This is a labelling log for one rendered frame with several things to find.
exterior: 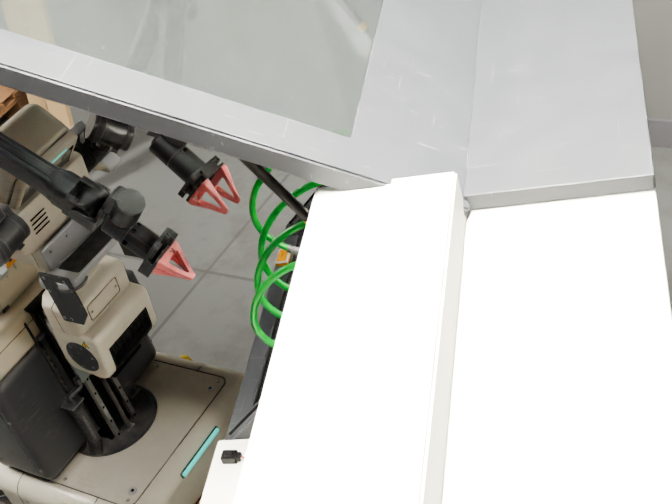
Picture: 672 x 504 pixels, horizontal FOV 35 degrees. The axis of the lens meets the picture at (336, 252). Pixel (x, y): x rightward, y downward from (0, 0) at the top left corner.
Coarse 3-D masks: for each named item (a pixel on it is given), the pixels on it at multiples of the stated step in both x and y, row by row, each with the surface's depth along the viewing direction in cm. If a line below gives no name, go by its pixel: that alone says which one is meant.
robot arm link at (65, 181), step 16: (0, 144) 208; (16, 144) 210; (0, 160) 209; (16, 160) 208; (32, 160) 209; (16, 176) 211; (32, 176) 209; (48, 176) 209; (64, 176) 210; (48, 192) 209; (64, 192) 208; (80, 192) 210; (96, 192) 210; (64, 208) 210; (80, 208) 208; (96, 208) 210
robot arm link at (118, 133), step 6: (108, 120) 258; (114, 120) 259; (108, 126) 258; (114, 126) 258; (120, 126) 259; (126, 126) 260; (108, 132) 258; (114, 132) 259; (120, 132) 259; (126, 132) 260; (102, 138) 259; (108, 138) 259; (114, 138) 259; (120, 138) 260; (96, 144) 261; (108, 144) 261; (114, 144) 261; (120, 144) 261; (114, 150) 262
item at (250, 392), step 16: (288, 240) 258; (288, 272) 249; (272, 288) 246; (272, 304) 241; (272, 320) 237; (256, 336) 234; (272, 336) 233; (256, 352) 230; (272, 352) 233; (256, 368) 227; (256, 384) 223; (240, 400) 220; (256, 400) 220; (240, 416) 217
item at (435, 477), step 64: (320, 192) 164; (384, 192) 159; (448, 192) 155; (320, 256) 151; (384, 256) 148; (448, 256) 145; (320, 320) 141; (384, 320) 138; (448, 320) 140; (320, 384) 132; (384, 384) 129; (448, 384) 136; (256, 448) 126; (320, 448) 124; (384, 448) 121
